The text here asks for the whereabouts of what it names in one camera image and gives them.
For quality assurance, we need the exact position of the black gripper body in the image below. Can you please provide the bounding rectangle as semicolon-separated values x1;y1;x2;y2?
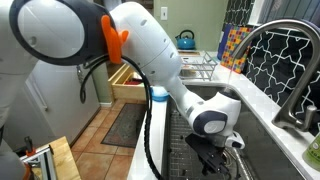
184;133;228;166

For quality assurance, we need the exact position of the curved steel kitchen faucet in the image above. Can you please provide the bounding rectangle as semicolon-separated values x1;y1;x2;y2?
229;19;320;133

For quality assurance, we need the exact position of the stainless steel sink basin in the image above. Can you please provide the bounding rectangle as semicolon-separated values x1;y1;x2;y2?
161;84;306;180

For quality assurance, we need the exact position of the blue dish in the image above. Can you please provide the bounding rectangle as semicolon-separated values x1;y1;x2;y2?
149;87;170;103

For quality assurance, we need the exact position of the patterned floor rug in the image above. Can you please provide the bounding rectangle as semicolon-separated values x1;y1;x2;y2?
100;103;147;149

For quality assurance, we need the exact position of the green soap bottle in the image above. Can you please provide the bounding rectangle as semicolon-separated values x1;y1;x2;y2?
302;133;320;173

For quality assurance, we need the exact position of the wooden trivet board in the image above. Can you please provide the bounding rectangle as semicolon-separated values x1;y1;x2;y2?
176;49;201;57

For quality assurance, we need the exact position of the open wooden drawer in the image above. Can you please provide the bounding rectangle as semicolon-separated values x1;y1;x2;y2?
108;63;148;102

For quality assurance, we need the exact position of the red cloth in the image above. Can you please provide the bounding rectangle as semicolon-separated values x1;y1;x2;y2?
124;78;142;86

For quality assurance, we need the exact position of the multicoloured checkered board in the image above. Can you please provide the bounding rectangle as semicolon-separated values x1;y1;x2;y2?
220;26;254;75

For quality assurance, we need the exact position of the teal kettle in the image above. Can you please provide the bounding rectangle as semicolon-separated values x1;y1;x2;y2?
174;29;197;51

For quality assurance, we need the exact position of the blue cutting board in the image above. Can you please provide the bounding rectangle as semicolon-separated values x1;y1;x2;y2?
217;23;231;61

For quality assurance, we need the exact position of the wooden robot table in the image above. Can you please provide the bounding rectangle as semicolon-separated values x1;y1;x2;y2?
19;135;82;180

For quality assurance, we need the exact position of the kitchen window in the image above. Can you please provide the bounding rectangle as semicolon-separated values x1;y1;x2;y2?
248;0;320;26

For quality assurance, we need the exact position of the orange black clamp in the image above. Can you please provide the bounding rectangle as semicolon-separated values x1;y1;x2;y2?
23;135;37;158

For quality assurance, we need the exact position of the metal wire sink grid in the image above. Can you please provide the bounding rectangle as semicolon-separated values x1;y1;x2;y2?
166;103;255;180

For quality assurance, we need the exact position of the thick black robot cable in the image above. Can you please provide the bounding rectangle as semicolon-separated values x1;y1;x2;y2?
79;54;164;180

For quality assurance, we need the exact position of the metal wire dish rack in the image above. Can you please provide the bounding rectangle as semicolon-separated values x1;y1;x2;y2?
179;51;219;82

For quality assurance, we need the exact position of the white wall switch plate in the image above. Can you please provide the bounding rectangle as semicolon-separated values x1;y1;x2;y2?
160;6;169;21

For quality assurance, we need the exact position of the aluminium extrusion frame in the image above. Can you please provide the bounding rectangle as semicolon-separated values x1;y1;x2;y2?
19;144;58;180

